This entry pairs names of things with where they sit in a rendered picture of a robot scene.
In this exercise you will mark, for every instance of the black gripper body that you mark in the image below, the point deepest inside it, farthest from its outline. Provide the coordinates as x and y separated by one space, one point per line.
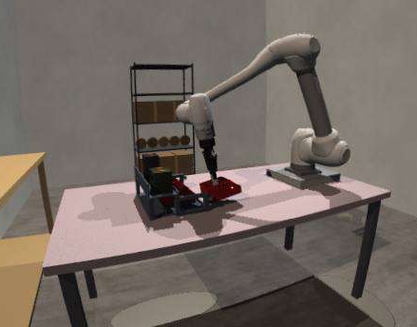
209 144

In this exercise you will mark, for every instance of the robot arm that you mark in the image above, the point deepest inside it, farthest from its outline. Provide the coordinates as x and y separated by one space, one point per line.
298 50

